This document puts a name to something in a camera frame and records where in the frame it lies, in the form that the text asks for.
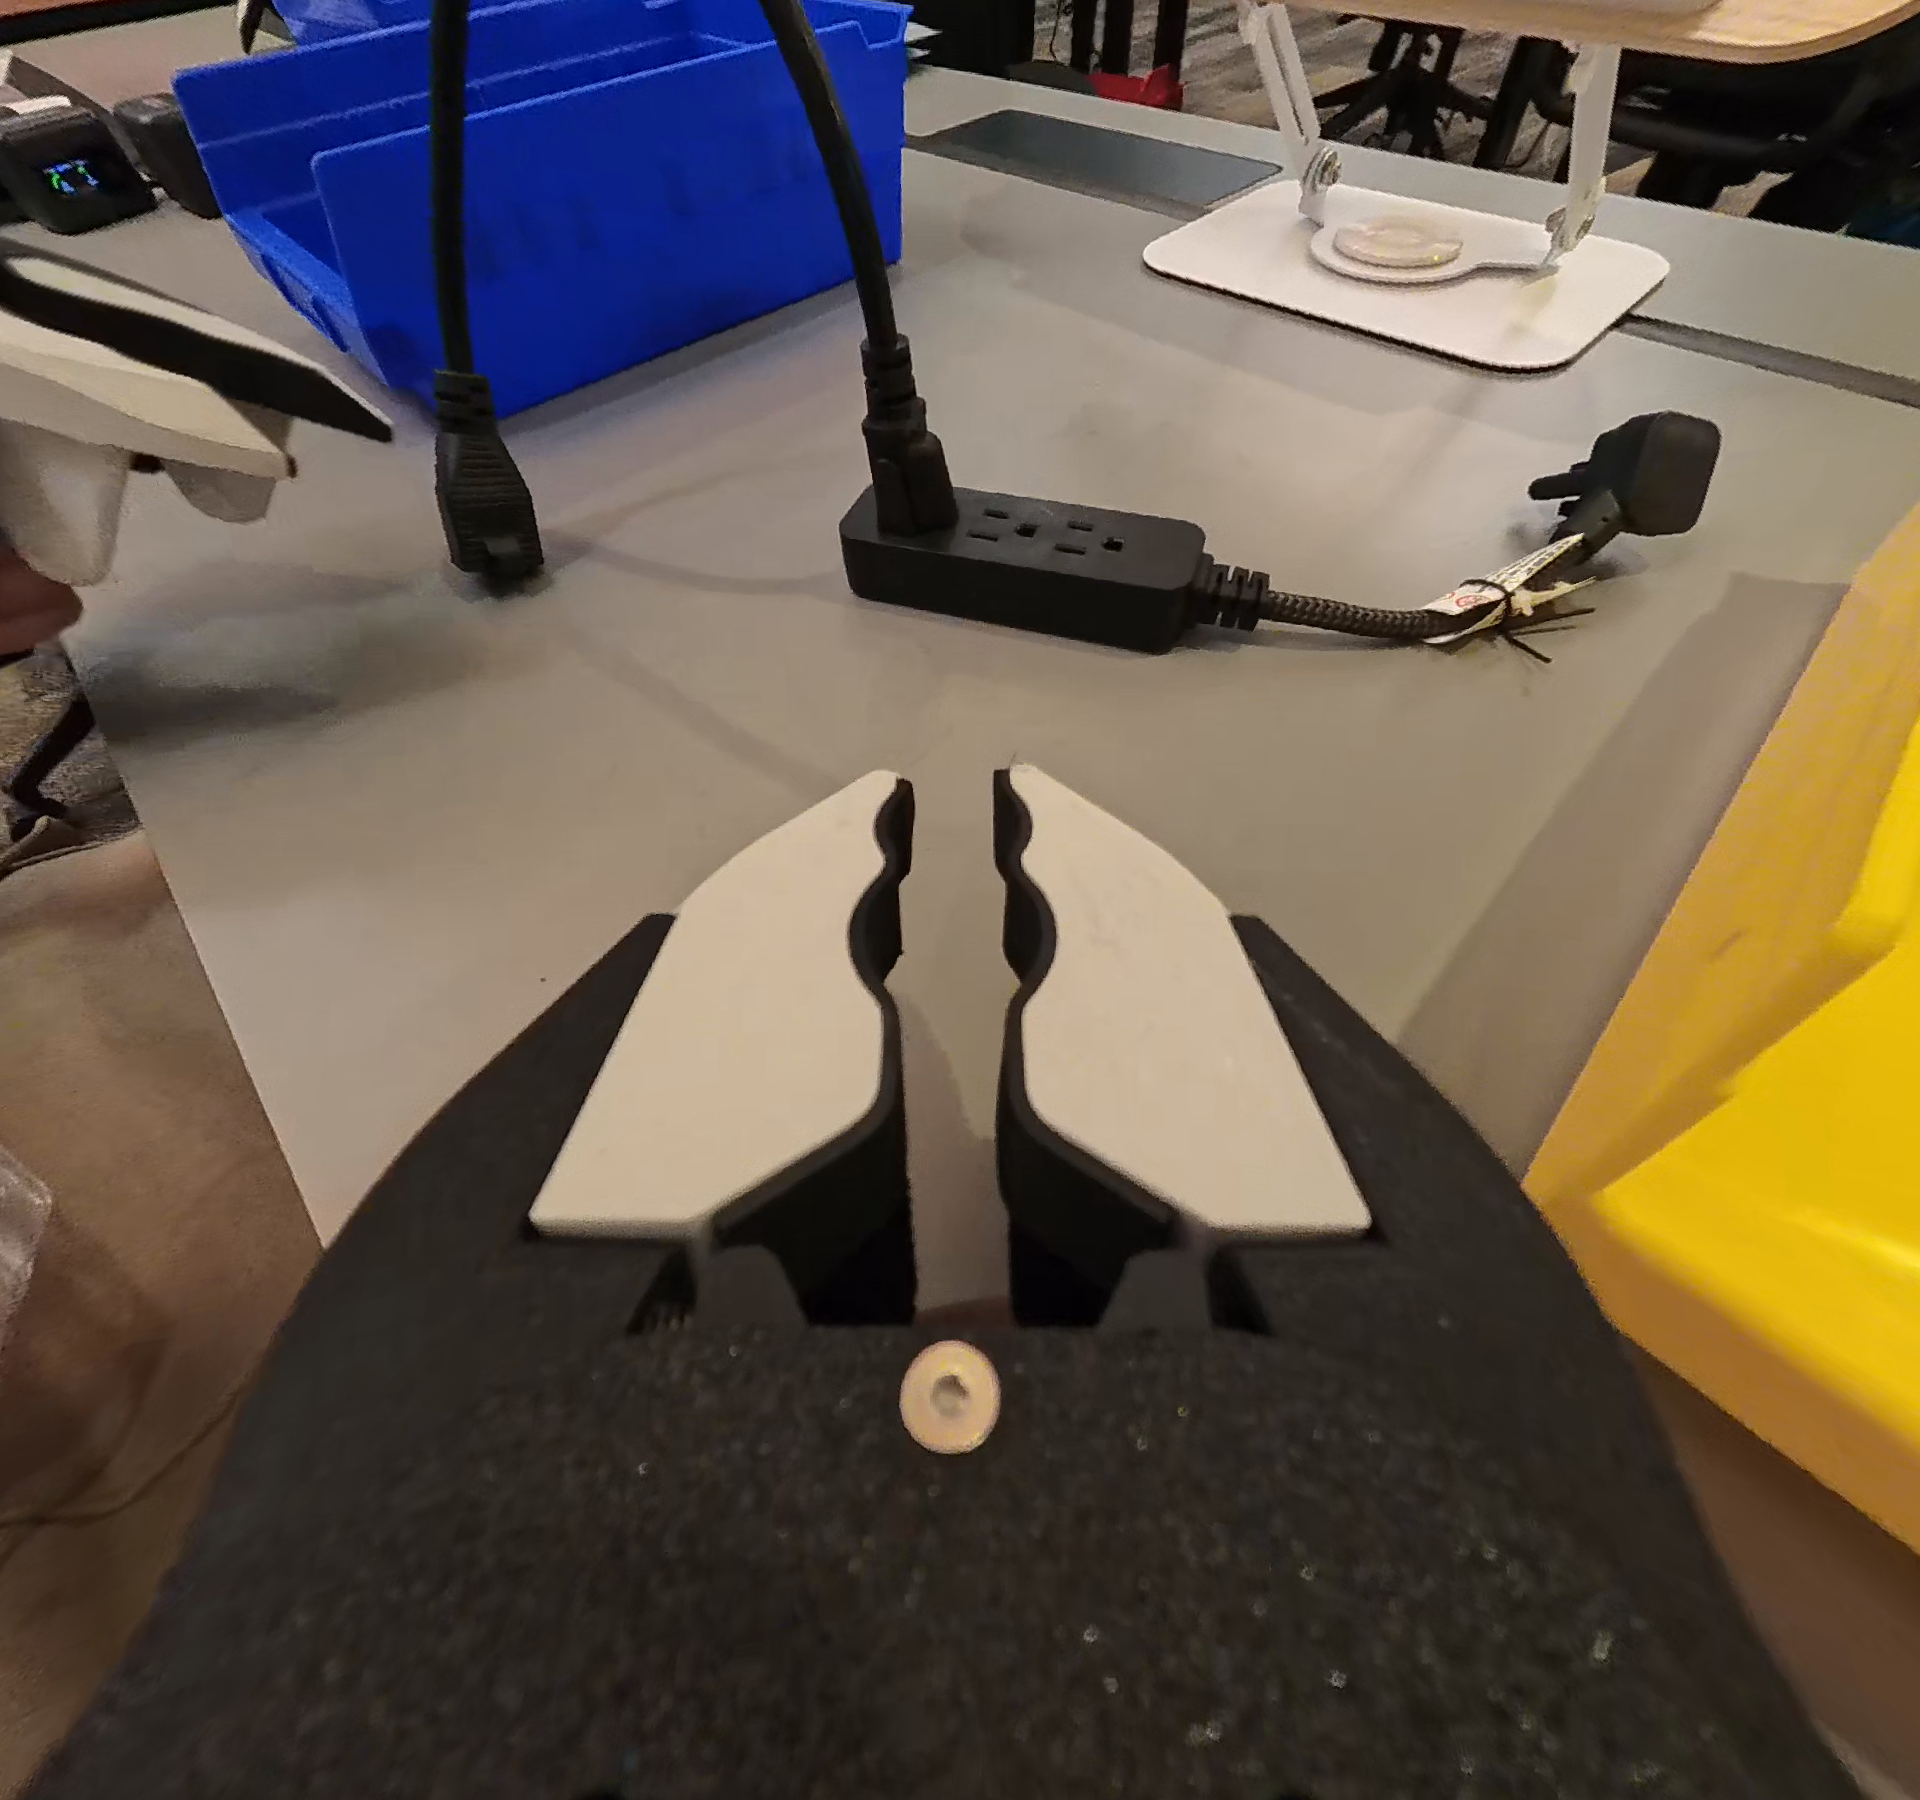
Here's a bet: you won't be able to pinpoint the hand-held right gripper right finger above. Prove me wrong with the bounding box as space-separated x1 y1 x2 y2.
991 762 1373 1287

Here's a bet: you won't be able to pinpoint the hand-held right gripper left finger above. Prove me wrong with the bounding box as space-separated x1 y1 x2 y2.
527 767 918 1287

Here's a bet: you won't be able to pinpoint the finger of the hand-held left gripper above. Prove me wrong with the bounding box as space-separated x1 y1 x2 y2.
0 236 395 445
0 311 300 485

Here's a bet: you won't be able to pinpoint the black power strip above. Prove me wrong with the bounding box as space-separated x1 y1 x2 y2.
836 412 1724 670

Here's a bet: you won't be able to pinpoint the black power cord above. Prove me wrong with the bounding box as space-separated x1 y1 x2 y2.
426 0 962 587

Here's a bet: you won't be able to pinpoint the yellow plastic bin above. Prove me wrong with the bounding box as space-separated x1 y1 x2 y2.
1522 501 1920 1561

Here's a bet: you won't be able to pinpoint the grey desk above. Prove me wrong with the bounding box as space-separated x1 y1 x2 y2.
0 29 1920 1577

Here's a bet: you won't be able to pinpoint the person's left hand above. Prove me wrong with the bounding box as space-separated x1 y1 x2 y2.
0 539 83 665

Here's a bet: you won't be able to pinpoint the black battery pack with display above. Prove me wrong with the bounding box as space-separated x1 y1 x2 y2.
0 93 159 238

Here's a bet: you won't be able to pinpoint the person's tan trousers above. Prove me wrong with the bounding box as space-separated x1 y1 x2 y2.
0 839 324 1800

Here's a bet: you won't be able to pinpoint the white document stand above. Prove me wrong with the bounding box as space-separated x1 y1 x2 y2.
1142 0 1746 369

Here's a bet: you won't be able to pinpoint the dark desk cable cover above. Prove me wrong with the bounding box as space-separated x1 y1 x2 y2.
926 108 1287 215

